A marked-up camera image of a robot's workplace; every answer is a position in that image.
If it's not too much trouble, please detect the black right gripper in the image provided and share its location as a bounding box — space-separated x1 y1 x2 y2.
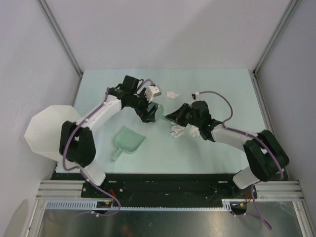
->
166 103 201 127

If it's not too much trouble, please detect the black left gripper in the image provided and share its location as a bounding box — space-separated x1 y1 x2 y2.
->
129 88 158 123

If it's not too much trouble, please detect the green hand brush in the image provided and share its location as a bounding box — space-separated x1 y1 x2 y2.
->
147 102 167 123

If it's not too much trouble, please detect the green plastic dustpan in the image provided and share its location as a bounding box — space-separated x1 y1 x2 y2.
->
111 126 146 162

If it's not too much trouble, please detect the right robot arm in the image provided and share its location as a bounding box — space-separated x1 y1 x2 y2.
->
165 101 289 198

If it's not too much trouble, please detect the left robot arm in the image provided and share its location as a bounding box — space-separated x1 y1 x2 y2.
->
59 76 161 198

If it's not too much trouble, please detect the crumpled white paper scrap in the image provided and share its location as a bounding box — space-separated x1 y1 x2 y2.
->
170 124 185 138
166 91 179 100
189 125 200 138

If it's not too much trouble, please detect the white plastic bin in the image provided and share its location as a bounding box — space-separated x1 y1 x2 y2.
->
24 105 80 162

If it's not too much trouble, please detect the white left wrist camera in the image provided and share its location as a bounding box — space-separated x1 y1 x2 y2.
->
145 85 161 103

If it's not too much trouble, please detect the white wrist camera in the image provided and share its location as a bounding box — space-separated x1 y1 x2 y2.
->
191 91 200 101
145 85 161 103

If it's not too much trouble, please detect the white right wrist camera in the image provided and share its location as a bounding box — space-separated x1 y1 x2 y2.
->
191 91 200 101

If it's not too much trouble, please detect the grey slotted cable duct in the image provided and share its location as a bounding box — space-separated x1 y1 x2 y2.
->
44 199 234 212

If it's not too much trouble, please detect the aluminium frame rail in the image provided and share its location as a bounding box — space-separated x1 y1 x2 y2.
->
255 181 305 202

